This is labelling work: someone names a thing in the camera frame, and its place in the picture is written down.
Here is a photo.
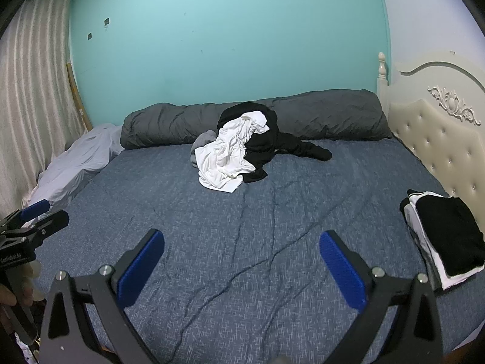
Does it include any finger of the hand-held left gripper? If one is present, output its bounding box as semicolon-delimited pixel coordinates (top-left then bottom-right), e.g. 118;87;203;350
0;199;51;232
23;210;70;241

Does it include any bed with blue sheet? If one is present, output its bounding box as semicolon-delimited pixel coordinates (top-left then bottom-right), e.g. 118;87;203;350
34;138;485;364

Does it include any person's left hand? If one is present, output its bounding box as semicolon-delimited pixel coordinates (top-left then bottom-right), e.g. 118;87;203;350
0;262;42;308

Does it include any stack of folded clothes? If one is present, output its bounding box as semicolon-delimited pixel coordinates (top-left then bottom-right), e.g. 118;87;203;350
400;189;485;291

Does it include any wooden frame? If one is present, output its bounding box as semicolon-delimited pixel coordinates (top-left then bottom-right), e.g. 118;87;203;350
66;61;93;131

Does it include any beige striped curtain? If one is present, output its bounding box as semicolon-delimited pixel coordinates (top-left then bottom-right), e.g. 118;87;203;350
0;0;89;217

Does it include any dark grey rolled duvet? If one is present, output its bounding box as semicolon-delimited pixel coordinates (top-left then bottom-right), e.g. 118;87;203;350
120;89;393;150

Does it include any grey knit sweater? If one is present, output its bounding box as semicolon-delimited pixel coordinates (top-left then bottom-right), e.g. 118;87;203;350
189;130;219;168

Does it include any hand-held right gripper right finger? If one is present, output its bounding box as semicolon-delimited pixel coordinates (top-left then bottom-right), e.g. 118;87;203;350
319;231;444;364

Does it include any black garment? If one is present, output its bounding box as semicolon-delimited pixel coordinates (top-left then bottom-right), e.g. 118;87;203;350
217;102;333;184

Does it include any light grey sheet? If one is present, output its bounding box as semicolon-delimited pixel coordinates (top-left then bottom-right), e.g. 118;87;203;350
23;123;124;217

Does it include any cream tufted headboard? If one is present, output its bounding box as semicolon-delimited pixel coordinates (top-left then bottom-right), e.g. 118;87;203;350
376;51;485;213

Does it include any white t-shirt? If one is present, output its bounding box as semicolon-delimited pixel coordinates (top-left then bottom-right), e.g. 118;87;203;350
191;111;269;193

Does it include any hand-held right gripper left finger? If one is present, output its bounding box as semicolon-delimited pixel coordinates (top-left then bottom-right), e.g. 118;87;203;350
40;228;165;364

